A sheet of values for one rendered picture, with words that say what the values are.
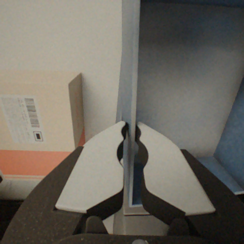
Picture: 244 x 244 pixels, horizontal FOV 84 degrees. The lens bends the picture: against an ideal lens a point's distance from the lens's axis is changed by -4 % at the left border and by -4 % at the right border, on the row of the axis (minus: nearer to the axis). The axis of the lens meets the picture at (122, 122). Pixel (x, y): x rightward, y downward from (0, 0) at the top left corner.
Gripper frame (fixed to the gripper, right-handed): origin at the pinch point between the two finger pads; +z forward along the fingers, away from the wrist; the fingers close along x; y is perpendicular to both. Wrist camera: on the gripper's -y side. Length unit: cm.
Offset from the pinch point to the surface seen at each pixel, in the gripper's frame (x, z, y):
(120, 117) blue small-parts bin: -1.0, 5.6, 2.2
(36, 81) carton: -10.4, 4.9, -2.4
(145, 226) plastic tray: 3.8, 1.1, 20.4
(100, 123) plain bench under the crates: -4.7, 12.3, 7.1
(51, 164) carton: -11.2, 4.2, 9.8
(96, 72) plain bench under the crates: -5.0, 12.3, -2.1
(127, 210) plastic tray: 0.7, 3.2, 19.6
